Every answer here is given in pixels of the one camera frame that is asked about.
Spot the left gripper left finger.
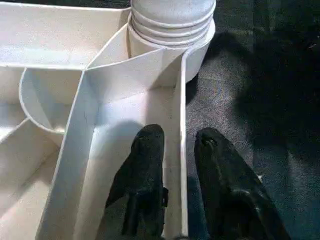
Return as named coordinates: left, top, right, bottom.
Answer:
left=105, top=124, right=170, bottom=239

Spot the white plastic table top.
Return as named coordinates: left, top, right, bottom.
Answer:
left=0, top=0, right=217, bottom=240

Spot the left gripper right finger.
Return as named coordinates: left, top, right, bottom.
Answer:
left=194, top=127, right=292, bottom=240

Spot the white plastic table leg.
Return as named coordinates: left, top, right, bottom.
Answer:
left=128, top=0, right=217, bottom=49

